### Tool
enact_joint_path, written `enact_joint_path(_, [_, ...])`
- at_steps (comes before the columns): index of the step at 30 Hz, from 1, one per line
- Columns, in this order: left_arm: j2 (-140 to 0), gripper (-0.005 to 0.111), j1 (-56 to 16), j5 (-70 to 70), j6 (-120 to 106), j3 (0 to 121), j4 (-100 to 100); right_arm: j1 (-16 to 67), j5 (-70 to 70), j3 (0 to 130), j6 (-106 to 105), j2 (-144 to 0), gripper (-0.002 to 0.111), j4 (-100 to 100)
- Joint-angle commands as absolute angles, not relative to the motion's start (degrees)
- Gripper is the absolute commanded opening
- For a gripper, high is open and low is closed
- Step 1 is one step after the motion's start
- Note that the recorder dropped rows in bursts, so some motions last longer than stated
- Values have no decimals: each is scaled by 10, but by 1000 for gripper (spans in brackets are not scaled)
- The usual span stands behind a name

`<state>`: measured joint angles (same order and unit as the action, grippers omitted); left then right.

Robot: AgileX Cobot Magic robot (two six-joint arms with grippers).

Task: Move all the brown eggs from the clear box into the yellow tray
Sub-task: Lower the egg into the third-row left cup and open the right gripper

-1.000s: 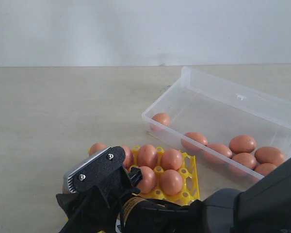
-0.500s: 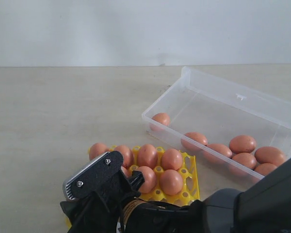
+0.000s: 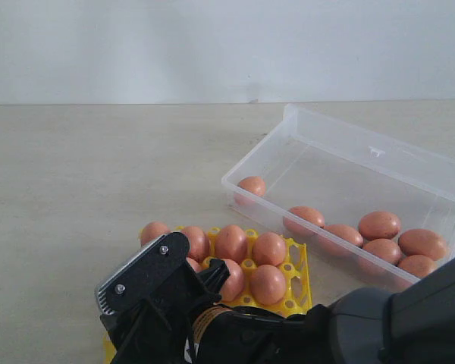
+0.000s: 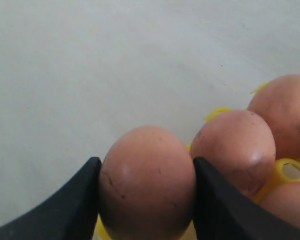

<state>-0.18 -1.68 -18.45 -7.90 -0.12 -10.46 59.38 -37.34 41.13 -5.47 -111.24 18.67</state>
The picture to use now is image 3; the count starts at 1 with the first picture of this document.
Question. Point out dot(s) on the brown egg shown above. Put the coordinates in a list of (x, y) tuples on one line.
[(269, 249), (199, 242), (153, 230), (235, 283), (419, 266), (252, 184), (194, 264), (231, 243), (267, 284), (379, 225), (346, 233), (423, 242), (306, 213), (385, 249)]

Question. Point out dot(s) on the clear plastic container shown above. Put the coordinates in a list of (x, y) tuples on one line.
[(346, 172)]

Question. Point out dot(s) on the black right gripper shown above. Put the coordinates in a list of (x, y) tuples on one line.
[(159, 328)]

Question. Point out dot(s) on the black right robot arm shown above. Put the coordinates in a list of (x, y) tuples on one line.
[(367, 325)]

